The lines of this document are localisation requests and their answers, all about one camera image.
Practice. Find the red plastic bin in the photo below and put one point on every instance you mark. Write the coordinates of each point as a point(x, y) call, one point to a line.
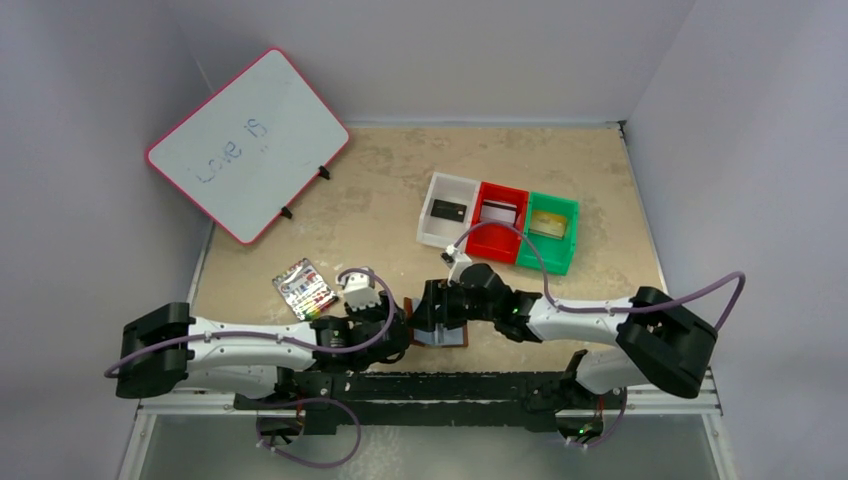
point(497, 243)

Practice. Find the silver credit card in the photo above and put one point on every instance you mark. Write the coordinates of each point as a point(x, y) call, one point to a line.
point(499, 212)

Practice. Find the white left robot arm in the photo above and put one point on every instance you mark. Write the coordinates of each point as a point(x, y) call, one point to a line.
point(170, 349)

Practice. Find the white plastic bin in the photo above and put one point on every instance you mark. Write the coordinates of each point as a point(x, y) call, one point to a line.
point(440, 233)

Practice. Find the gold credit card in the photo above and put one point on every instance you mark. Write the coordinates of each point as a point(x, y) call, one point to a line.
point(548, 224)

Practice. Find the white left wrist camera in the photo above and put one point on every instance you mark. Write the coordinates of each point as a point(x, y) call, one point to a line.
point(358, 290)

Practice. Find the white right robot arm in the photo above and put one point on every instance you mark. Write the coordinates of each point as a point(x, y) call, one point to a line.
point(648, 337)

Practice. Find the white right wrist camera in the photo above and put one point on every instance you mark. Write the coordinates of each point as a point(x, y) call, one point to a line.
point(457, 261)

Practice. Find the black credit card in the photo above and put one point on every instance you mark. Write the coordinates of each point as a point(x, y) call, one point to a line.
point(447, 210)

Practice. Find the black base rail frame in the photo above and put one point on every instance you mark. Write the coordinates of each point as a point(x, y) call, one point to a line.
point(535, 401)

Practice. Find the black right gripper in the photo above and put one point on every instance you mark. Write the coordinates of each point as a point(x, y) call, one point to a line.
point(431, 312)

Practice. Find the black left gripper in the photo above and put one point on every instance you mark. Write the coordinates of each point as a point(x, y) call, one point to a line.
point(395, 324)

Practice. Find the green plastic bin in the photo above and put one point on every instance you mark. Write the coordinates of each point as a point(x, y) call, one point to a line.
point(557, 254)

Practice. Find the pink framed whiteboard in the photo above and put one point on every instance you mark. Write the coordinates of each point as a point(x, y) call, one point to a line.
point(252, 147)

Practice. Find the brown leather card holder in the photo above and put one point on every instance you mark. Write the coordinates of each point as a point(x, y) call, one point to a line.
point(440, 336)

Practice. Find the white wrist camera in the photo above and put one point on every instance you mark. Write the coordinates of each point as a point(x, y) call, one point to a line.
point(457, 261)
point(358, 290)

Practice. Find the pack of coloured markers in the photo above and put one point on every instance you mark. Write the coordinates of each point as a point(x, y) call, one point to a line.
point(305, 291)

